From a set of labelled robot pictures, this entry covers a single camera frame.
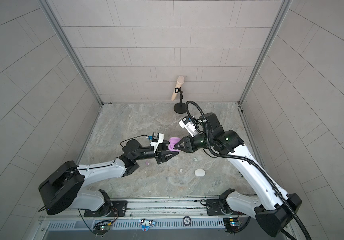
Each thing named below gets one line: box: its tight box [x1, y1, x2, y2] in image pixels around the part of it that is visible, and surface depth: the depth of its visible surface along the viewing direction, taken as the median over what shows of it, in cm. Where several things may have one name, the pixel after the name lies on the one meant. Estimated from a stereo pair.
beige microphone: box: [171, 75, 185, 101], surface depth 97 cm
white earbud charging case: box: [194, 169, 206, 177], surface depth 83 cm
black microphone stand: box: [173, 91, 187, 114], surface depth 114 cm
